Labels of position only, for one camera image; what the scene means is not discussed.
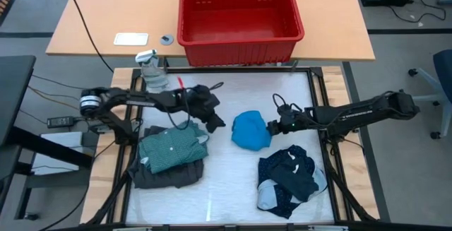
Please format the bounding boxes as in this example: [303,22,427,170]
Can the white box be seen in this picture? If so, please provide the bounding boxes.
[33,131,85,179]

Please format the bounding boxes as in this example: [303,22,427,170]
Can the teal patterned shirt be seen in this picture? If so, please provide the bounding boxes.
[138,119,210,174]

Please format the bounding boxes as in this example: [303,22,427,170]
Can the bright blue garment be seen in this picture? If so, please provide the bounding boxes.
[231,109,273,152]

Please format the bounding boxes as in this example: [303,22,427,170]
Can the black aluminium table frame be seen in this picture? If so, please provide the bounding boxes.
[83,65,381,225]

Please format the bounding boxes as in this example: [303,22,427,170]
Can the dark navy shorts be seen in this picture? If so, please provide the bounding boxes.
[270,152,321,203]

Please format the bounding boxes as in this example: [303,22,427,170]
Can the navy blue garment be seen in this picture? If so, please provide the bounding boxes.
[256,144,328,220]

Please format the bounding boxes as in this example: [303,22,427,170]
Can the red plastic laundry bin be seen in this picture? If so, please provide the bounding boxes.
[176,0,305,68]

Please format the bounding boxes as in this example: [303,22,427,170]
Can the clear spray bottle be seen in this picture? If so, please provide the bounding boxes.
[135,49,171,93]

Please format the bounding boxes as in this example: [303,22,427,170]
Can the black side table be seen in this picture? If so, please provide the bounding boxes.
[0,54,95,231]

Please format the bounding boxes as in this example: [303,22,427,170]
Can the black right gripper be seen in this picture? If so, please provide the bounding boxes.
[266,103,309,137]

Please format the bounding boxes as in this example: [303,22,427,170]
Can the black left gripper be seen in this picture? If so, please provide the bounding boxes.
[185,84,227,134]

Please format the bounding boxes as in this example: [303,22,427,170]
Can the black power adapter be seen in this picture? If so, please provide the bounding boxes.
[47,116,76,130]

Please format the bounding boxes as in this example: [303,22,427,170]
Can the black desk cable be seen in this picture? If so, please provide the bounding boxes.
[62,0,114,73]

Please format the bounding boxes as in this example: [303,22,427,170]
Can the white flat card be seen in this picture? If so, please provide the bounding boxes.
[113,32,149,46]

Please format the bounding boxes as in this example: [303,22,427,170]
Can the dark grey shorts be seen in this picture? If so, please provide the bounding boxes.
[127,124,206,189]

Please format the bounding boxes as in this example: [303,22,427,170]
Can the light wooden desk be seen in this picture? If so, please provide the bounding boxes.
[45,0,376,62]

